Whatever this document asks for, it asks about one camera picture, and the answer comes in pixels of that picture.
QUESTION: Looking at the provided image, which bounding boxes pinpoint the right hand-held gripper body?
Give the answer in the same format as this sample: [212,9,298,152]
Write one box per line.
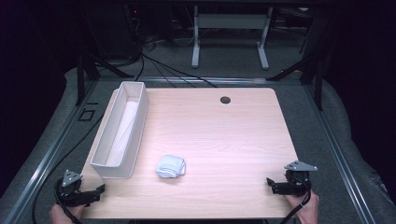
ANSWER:
[274,160,318,198]

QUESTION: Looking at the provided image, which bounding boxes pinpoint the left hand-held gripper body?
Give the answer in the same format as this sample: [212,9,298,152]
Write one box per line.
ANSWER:
[54,169,98,208]

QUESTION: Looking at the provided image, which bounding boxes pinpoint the long white storage box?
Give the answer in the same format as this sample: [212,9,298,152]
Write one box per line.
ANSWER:
[90,80,150,180]

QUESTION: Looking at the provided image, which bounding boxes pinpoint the white cloth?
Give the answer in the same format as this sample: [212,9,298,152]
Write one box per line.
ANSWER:
[155,154,187,179]

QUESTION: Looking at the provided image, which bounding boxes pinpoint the person's left hand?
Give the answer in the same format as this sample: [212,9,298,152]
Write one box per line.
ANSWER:
[49,203,87,224]

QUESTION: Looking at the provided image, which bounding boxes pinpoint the person's right hand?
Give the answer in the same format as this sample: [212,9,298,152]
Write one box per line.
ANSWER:
[284,190,321,224]

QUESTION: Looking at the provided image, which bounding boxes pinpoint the black metal stand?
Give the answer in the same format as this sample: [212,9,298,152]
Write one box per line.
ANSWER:
[75,50,135,107]
[266,6,326,110]

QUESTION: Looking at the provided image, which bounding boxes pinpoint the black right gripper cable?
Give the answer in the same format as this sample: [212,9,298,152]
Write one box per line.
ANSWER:
[278,175,313,224]

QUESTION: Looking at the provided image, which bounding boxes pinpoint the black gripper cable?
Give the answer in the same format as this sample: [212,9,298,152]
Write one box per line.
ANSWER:
[278,175,313,224]
[32,114,105,224]

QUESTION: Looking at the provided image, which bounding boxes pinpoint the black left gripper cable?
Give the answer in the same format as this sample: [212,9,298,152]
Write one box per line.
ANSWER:
[32,114,105,224]

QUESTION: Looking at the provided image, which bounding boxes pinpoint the black floor cables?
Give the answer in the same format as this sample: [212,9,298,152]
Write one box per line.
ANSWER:
[124,6,219,89]

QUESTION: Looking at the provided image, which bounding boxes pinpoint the grey metal table frame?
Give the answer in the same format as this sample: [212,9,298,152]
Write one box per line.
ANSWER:
[191,5,275,71]

